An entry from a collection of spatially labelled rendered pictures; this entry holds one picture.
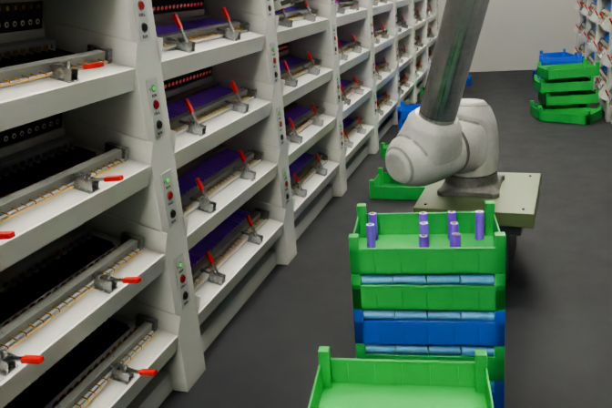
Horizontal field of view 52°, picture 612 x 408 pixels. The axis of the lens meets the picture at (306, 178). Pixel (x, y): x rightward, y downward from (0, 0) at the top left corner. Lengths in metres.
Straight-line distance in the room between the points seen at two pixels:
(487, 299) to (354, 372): 0.30
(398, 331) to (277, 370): 0.38
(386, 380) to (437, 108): 0.76
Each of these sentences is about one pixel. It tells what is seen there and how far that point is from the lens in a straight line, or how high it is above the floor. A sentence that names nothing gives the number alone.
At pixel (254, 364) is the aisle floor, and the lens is 1.62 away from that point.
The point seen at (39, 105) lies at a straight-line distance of 1.10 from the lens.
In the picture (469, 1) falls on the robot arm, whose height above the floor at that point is 0.82.
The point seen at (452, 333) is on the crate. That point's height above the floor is 0.19.
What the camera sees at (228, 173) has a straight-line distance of 1.82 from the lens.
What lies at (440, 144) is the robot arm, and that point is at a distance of 1.71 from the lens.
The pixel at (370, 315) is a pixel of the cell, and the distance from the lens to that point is 1.33.
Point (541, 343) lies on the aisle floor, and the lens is 1.69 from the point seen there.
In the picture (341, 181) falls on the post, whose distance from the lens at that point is 2.73.
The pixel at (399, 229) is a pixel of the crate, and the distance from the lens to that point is 1.45.
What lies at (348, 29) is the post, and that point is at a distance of 3.30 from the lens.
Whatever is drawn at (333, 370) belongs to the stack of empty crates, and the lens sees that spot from 1.23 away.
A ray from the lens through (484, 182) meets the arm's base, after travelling 1.93.
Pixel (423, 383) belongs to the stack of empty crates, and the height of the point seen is 0.17.
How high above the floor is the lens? 0.88
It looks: 17 degrees down
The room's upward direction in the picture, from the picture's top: 5 degrees counter-clockwise
